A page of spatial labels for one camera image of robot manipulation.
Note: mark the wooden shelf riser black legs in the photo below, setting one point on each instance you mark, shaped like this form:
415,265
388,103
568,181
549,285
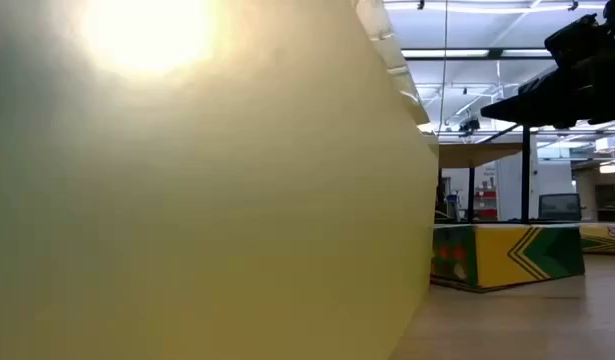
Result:
477,154

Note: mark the black ceiling device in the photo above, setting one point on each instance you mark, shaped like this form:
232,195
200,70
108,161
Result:
469,125

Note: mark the yellow translucent plastic bin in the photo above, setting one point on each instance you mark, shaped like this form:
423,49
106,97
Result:
187,200

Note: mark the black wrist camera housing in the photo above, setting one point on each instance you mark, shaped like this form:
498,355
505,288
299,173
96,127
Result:
582,40

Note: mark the small lit ceiling lamp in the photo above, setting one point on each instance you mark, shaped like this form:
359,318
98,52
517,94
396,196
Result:
609,169

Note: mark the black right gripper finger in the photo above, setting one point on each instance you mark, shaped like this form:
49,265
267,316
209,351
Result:
537,111

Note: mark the red shelf unit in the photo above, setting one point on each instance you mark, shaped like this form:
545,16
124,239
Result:
486,214

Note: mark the ceiling light panel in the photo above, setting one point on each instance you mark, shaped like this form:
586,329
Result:
527,52
462,53

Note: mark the small Crayola crayon box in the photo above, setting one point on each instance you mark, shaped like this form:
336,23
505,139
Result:
602,242

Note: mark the dark computer monitor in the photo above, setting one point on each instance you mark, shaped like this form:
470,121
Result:
559,207

